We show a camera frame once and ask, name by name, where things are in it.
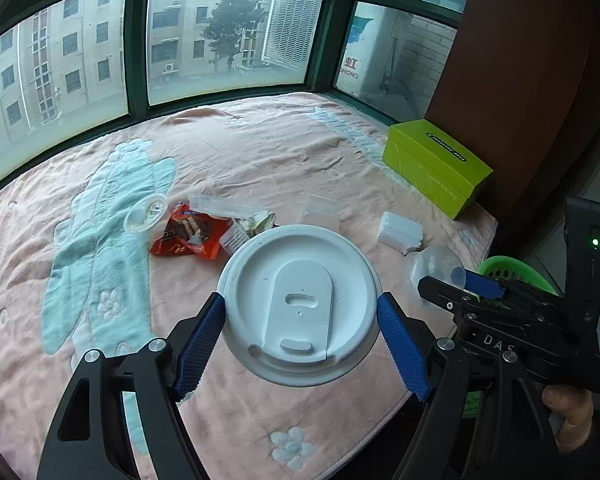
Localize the white louvred unit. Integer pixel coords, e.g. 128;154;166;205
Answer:
262;0;323;71

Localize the crumpled foil wrapper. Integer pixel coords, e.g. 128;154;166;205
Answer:
237;209;277;237

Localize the small clear lidded cup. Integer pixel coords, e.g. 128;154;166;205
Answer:
123;194;168;235

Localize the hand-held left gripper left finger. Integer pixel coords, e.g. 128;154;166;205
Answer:
36;292;227;480

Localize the tree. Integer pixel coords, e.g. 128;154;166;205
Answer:
202;0;266;73

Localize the white foam block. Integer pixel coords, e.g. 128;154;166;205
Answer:
376;211;425;256

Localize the pink printed blanket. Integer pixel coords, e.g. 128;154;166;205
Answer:
0;91;498;480

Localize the white plastic cup lid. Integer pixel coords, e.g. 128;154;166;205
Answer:
216;224;384;387

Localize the green plastic basket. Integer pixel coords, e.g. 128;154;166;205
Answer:
462;256;560;418

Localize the beige apartment building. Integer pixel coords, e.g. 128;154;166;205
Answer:
0;0;281;196

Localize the clear plastic dome lid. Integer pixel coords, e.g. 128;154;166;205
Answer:
405;245;467;293

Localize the clear plastic tray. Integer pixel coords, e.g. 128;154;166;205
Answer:
187;194;246;218

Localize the green window frame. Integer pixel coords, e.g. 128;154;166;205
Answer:
0;0;468;201

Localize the green cardboard box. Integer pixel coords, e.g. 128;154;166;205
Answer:
382;120;495;221

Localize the white printed sign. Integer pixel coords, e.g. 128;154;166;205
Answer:
336;2;381;97

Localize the person's right hand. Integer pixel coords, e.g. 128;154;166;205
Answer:
541;385;596;454

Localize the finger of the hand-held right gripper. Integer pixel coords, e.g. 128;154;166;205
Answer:
464;269;566;311
417;275;486;318

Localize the red snack wrapper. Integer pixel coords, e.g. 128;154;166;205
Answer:
150;202;233;261

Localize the clear square plastic cup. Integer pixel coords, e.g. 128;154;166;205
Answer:
300;195;342;233

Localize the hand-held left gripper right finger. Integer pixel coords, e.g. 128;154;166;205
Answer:
376;292;563;480

